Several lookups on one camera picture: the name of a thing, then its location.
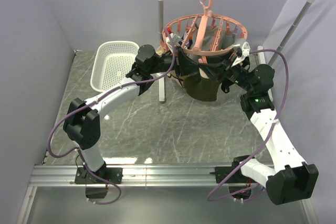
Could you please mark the aluminium rail frame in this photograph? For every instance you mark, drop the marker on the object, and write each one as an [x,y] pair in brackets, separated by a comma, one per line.
[168,153]

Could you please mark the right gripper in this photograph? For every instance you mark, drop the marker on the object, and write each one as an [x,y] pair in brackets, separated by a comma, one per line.
[219,70]

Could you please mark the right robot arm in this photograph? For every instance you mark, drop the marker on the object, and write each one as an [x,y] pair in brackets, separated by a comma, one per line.
[275,166]

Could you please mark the black underwear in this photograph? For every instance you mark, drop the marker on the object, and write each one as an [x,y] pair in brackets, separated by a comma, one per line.
[225,86]

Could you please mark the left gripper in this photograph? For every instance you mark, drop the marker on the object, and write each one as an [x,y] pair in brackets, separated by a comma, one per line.
[183,64]

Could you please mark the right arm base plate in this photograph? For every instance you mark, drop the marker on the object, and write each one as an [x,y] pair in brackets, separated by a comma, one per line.
[221,172]

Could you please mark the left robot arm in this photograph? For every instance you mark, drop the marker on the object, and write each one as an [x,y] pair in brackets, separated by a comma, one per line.
[83,123]

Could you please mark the beige hanging underwear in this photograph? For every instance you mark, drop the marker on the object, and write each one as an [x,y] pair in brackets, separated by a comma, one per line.
[172,75]

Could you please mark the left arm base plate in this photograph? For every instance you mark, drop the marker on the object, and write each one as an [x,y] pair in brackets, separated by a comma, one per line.
[113,174]

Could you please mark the white plastic basket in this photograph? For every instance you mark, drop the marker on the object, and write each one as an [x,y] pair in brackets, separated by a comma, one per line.
[113,61]

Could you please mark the olive green underwear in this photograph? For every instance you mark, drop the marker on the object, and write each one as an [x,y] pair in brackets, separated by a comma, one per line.
[200,87]

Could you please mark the navy hanging underwear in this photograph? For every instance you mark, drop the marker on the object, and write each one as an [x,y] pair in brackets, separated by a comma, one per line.
[189,41]

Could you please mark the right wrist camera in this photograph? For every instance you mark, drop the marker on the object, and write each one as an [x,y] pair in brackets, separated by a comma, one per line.
[241,49]

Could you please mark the pink round clip hanger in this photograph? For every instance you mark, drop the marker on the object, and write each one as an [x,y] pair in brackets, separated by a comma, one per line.
[213,35]

